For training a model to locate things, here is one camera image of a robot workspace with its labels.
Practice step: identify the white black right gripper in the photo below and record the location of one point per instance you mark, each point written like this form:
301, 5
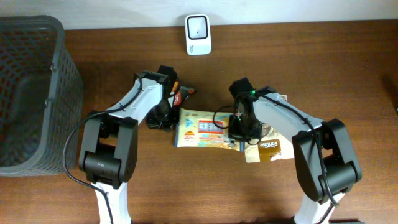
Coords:
234, 131

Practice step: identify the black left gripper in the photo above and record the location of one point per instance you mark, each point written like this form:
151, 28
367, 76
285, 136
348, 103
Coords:
153, 123

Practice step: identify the red black snack packet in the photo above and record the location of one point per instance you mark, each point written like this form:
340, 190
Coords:
176, 99

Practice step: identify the yellow wet wipes pack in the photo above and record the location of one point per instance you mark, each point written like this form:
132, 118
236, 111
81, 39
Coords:
204, 129

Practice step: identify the brown mushroom snack bag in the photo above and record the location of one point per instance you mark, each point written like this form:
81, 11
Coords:
273, 145

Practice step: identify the orange small tissue box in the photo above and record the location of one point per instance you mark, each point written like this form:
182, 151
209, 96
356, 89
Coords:
175, 86

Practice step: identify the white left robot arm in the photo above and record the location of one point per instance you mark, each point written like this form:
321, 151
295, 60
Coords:
108, 153

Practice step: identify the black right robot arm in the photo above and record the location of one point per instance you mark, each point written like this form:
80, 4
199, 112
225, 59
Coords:
326, 164

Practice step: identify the white barcode scanner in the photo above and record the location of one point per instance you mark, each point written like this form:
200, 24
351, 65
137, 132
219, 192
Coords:
197, 34

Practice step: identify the dark grey plastic basket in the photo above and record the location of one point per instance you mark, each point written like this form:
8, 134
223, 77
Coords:
41, 97

